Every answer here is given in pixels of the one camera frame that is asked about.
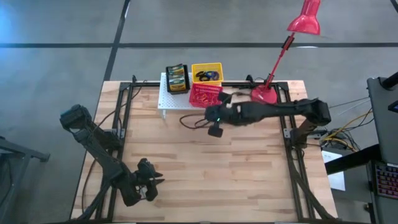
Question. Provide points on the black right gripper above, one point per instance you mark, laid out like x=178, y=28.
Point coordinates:
x=227, y=113

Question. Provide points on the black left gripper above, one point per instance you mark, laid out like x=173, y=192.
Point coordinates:
x=146, y=179

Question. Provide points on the black spiral coil band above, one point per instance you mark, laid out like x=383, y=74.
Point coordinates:
x=207, y=79
x=196, y=76

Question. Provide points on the red plastic basket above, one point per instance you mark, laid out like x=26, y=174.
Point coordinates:
x=194, y=90

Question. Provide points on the blue spiral coil band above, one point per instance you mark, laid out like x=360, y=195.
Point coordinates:
x=214, y=73

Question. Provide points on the yellow plastic basket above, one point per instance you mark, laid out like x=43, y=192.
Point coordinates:
x=217, y=67

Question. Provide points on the black mesh basket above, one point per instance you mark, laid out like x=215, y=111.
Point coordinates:
x=167, y=81

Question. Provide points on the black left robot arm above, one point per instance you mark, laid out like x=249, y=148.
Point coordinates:
x=102, y=152

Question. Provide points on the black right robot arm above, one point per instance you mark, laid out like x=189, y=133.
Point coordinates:
x=280, y=109

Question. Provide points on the red desk lamp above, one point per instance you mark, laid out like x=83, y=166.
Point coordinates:
x=263, y=97

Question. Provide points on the black desk beam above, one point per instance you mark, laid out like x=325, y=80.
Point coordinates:
x=348, y=161

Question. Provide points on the dark grey desk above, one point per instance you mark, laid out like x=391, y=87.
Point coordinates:
x=382, y=124

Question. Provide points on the white perforated metal shelf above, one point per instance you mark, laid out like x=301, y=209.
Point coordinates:
x=171, y=101

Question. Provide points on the white paper sheet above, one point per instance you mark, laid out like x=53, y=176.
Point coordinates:
x=337, y=183

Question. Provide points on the grey metal stand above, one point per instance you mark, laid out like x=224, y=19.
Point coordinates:
x=18, y=152

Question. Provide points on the computer keyboard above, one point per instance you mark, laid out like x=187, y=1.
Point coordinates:
x=387, y=180

